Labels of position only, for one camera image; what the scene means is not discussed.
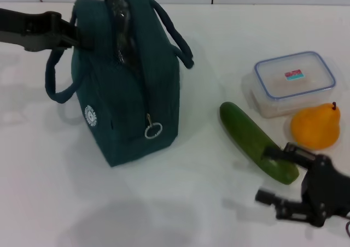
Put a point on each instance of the clear food container blue seal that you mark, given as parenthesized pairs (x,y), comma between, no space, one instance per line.
(295,88)

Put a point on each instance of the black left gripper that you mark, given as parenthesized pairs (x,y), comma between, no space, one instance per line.
(32,31)

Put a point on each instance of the green cucumber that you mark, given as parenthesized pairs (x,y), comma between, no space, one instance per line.
(243,129)

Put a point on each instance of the orange pear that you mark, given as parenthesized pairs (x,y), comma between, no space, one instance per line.
(314,129)

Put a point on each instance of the dark teal insulated lunch bag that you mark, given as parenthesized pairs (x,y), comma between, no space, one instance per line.
(123,99)

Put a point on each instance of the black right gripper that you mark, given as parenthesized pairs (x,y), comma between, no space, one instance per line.
(328,192)

